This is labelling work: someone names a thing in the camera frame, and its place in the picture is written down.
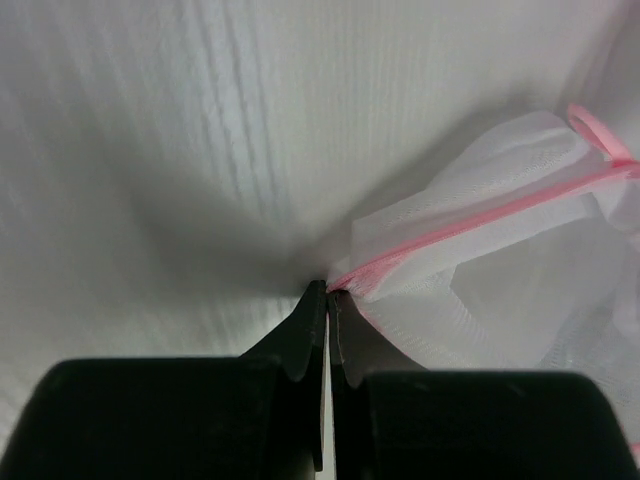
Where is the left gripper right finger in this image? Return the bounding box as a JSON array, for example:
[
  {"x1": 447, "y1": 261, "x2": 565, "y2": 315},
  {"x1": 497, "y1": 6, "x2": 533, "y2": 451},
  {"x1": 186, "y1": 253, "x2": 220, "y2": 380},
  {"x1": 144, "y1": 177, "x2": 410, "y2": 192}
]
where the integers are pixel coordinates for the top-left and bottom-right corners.
[{"x1": 328, "y1": 291, "x2": 639, "y2": 479}]

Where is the spare white mesh laundry bag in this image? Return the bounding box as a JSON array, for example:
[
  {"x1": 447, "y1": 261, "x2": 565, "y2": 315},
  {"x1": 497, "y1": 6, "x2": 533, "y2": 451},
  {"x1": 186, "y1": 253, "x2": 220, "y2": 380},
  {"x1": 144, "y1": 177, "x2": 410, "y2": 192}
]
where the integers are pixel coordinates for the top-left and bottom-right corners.
[{"x1": 328, "y1": 105, "x2": 639, "y2": 446}]

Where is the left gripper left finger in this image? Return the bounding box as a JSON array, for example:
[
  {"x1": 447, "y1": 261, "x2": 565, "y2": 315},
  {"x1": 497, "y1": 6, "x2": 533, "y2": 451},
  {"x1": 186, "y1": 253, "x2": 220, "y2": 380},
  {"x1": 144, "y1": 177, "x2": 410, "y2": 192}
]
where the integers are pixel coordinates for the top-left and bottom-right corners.
[{"x1": 1, "y1": 281, "x2": 326, "y2": 479}]

